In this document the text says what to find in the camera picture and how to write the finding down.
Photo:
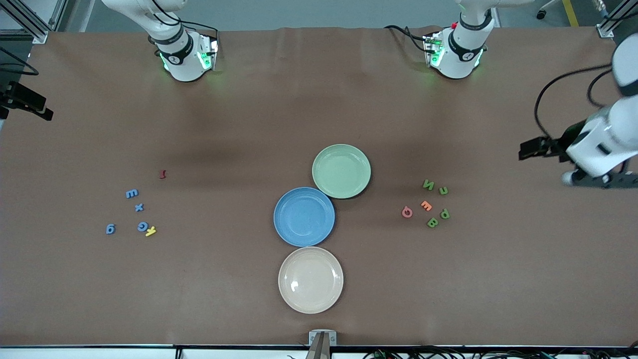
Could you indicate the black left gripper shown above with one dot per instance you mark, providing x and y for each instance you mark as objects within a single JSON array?
[{"x": 564, "y": 142}]

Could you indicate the green foam letter P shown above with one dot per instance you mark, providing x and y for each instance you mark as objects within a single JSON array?
[{"x": 447, "y": 214}]

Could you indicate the green foam letter N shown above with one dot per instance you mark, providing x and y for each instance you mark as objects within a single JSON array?
[{"x": 428, "y": 185}]

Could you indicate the green foam letter B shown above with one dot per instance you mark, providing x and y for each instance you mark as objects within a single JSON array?
[{"x": 432, "y": 223}]

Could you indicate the blue foam letter M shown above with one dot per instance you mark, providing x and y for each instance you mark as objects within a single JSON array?
[{"x": 131, "y": 191}]

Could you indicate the blue foam small g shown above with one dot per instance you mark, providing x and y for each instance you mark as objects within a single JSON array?
[{"x": 107, "y": 228}]

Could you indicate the blue foam capital G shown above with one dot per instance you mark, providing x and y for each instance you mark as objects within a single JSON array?
[{"x": 146, "y": 225}]

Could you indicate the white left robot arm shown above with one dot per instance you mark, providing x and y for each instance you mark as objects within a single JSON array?
[{"x": 461, "y": 55}]

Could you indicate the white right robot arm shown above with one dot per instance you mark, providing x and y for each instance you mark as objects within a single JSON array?
[{"x": 182, "y": 60}]

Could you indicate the orange foam letter E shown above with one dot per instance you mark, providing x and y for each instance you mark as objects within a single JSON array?
[{"x": 426, "y": 205}]

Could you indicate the black chair caster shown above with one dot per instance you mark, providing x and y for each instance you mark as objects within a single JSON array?
[{"x": 541, "y": 14}]

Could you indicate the pink foam letter Q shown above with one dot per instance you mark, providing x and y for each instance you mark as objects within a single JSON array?
[{"x": 403, "y": 213}]

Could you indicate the yellow foam letter K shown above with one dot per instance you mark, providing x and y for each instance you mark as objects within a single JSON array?
[{"x": 151, "y": 231}]

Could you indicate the green plate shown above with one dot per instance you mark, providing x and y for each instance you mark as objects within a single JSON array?
[{"x": 341, "y": 171}]

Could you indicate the brown table cover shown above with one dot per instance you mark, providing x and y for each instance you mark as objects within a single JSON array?
[{"x": 149, "y": 299}]

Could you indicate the blue plate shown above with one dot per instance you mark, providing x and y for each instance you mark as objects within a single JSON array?
[{"x": 304, "y": 217}]

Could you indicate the beige plate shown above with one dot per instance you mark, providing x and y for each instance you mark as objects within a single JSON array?
[{"x": 310, "y": 280}]

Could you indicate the aluminium frame post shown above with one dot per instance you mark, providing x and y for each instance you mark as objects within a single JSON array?
[
  {"x": 37, "y": 35},
  {"x": 605, "y": 31}
]

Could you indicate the white table edge rail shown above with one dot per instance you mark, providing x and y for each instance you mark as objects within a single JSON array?
[{"x": 99, "y": 354}]

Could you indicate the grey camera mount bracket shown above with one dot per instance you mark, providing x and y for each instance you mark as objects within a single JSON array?
[{"x": 331, "y": 338}]

